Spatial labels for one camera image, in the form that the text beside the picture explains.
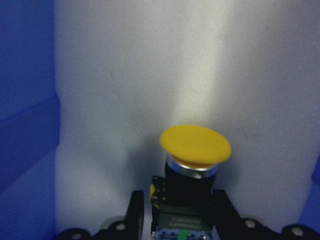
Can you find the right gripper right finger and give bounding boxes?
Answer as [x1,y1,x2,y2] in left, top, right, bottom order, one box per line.
[212,189,243,240]

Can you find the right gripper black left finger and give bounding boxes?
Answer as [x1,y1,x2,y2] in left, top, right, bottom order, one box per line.
[124,190,145,240]

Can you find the yellow push button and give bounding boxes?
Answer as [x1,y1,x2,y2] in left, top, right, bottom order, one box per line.
[149,124,232,240]

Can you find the near blue storage bin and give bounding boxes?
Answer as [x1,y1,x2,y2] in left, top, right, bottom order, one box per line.
[0,0,320,240]

